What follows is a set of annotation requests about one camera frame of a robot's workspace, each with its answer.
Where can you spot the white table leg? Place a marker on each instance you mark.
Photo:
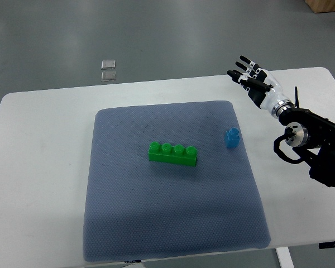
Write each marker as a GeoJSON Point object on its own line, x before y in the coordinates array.
{"type": "Point", "coordinates": [284, 257]}

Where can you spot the small blue block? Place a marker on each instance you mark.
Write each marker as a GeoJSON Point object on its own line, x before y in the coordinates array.
{"type": "Point", "coordinates": [232, 138]}

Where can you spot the black table control panel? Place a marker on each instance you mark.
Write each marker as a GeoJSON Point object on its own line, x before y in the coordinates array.
{"type": "Point", "coordinates": [326, 245]}

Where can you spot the upper metal floor plate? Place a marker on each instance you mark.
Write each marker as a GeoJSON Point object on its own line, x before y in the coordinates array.
{"type": "Point", "coordinates": [108, 64]}

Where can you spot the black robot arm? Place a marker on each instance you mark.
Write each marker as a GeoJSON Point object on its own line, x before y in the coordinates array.
{"type": "Point", "coordinates": [307, 138]}

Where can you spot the wooden box corner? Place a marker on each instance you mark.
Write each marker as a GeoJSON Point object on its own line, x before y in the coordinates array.
{"type": "Point", "coordinates": [321, 6]}

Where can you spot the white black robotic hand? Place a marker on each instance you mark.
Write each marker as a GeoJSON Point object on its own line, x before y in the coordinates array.
{"type": "Point", "coordinates": [261, 87]}

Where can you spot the long green block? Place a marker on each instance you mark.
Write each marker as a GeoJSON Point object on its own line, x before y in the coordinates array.
{"type": "Point", "coordinates": [168, 153]}

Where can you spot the blue-grey textured mat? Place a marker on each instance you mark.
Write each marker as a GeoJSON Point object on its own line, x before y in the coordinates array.
{"type": "Point", "coordinates": [138, 209]}

